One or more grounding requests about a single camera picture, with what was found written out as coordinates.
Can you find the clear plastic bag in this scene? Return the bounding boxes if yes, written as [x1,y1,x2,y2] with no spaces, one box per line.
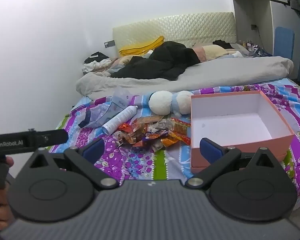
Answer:
[78,87,129,128]

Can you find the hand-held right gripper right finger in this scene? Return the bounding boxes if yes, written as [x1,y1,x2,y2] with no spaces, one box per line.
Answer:
[186,137,280,187]

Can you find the yellow pillow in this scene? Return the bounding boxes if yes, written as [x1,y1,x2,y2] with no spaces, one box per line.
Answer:
[119,36,165,57]

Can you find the cream quilted headboard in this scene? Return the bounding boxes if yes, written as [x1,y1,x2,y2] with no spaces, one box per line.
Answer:
[112,12,236,55]

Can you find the row of small bottles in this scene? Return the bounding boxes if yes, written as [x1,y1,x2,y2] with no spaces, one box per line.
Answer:
[242,40,260,52]

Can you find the grey duvet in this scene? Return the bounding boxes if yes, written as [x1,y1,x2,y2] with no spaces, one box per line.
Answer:
[76,55,294,100]

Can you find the heap of clothes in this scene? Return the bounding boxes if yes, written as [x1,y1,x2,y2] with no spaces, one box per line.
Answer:
[82,52,118,75]

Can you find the pink cardboard box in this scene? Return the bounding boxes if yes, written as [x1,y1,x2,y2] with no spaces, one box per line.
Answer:
[190,91,295,174]

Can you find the white and blue plush toy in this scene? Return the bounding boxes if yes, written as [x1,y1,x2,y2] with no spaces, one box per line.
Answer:
[140,91,194,117]

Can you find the beige pink pillow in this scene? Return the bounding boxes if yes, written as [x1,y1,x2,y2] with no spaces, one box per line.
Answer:
[192,44,232,62]

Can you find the blue padded mat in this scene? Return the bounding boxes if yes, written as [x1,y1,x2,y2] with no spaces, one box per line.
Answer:
[274,26,295,58]

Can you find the pile of snack packets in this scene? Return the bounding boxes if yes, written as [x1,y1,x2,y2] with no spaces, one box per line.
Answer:
[112,116,192,152]

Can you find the dark cloth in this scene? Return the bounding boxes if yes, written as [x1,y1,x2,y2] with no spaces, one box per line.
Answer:
[212,39,234,49]

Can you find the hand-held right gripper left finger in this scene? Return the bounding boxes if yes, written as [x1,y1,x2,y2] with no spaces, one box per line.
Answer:
[25,138,117,189]

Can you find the white spray bottle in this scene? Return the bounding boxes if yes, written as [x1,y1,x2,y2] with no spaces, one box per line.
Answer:
[101,105,138,135]

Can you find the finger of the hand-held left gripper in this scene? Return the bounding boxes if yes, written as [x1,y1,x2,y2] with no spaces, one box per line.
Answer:
[46,129,69,146]

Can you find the black jacket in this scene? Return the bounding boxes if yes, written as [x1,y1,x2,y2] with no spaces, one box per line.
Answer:
[110,41,200,81]

